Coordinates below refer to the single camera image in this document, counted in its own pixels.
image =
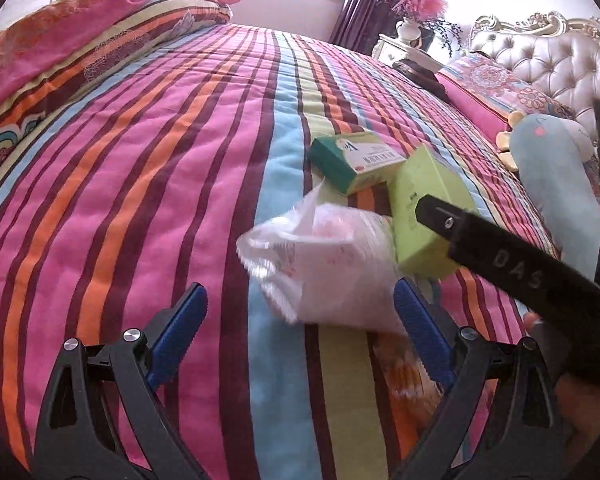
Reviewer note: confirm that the lime green box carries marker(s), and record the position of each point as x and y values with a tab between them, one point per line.
420	230

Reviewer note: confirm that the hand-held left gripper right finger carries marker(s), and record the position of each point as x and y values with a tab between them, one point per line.
420	325

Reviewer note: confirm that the white vase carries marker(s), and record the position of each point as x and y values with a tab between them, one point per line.
409	32

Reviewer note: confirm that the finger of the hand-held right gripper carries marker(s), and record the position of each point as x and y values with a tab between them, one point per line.
437	215

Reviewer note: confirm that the striped bed blanket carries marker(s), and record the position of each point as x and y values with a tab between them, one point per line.
155	185

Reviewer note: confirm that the tufted headboard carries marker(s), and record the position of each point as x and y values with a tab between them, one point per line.
555	60

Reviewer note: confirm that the clear plastic bag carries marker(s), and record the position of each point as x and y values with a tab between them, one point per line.
330	270

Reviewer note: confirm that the white nightstand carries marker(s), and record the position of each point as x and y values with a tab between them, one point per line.
387	50

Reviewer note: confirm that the folded colourful quilt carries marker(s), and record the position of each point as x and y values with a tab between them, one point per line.
55	50

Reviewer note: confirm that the orange snack packet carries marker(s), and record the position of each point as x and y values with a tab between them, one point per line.
405	380

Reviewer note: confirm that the purple curtain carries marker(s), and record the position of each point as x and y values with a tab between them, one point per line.
360	5

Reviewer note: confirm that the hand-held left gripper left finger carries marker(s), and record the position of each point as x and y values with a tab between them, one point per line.
180	330

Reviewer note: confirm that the green white cardboard box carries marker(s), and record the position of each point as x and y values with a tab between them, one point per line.
350	152

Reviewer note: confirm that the pink patterned pillow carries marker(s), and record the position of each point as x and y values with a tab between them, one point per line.
485	85

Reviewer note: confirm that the teal plush toy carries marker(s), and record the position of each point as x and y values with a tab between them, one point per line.
545	180

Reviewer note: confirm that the person's right hand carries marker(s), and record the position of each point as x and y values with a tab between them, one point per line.
590	420

